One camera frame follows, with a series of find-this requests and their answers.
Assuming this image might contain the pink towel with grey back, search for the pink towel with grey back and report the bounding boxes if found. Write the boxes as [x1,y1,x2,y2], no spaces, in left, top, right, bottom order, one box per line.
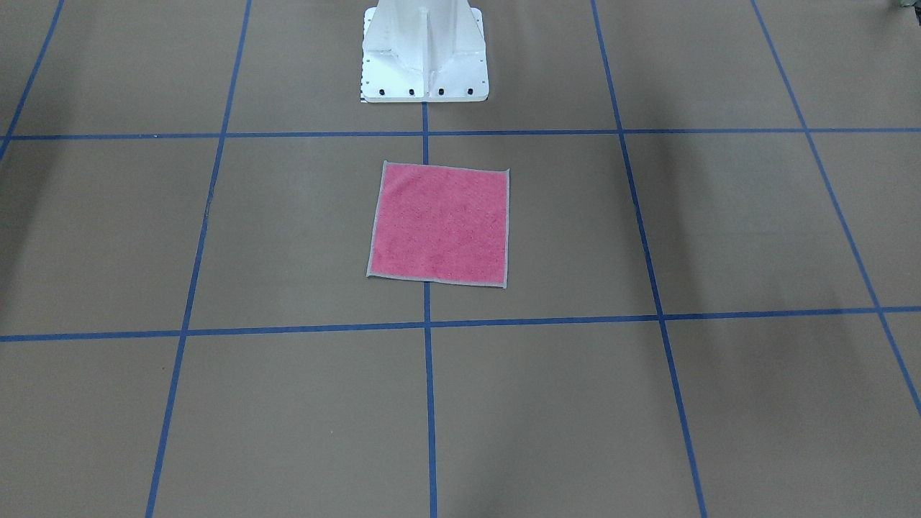
[366,160,511,289]

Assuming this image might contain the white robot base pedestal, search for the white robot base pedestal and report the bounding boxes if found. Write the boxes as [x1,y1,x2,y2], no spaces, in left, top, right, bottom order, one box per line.
[360,1,490,103]

